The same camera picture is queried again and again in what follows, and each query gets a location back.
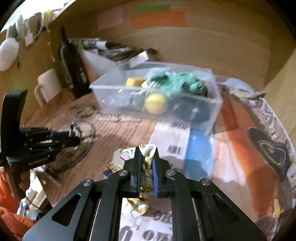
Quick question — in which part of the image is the yellow patterned cloth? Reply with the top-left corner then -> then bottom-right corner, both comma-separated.
103,144 -> 157,218

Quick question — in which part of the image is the black chain-pattern pouch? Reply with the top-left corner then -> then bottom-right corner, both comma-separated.
170,97 -> 211,124

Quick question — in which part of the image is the clear plastic bin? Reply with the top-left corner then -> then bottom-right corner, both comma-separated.
90,62 -> 223,135

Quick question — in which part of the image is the yellow green plush toy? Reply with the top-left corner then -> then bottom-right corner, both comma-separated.
141,71 -> 208,115

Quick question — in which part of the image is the person left hand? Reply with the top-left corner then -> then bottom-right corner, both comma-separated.
4,167 -> 30,200

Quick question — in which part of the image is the white mug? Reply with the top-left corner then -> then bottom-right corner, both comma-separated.
34,68 -> 62,107

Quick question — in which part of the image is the orange magazine poster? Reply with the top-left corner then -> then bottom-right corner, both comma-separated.
211,85 -> 295,240

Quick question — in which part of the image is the dark wine bottle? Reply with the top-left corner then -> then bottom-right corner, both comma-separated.
58,26 -> 91,98

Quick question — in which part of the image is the white fluffy pompom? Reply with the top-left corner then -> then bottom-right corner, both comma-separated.
0,38 -> 20,72

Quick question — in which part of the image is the stack of newspapers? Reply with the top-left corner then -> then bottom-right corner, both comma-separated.
68,38 -> 158,63

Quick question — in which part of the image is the pink sticky note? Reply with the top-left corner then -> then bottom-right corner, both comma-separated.
97,6 -> 123,30

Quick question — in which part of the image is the green sticky note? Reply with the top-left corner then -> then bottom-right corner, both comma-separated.
130,4 -> 171,15

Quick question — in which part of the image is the orange sticky note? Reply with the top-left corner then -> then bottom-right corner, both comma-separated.
130,10 -> 186,29

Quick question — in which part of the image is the beaded bracelet watch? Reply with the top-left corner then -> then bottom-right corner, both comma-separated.
46,121 -> 96,174

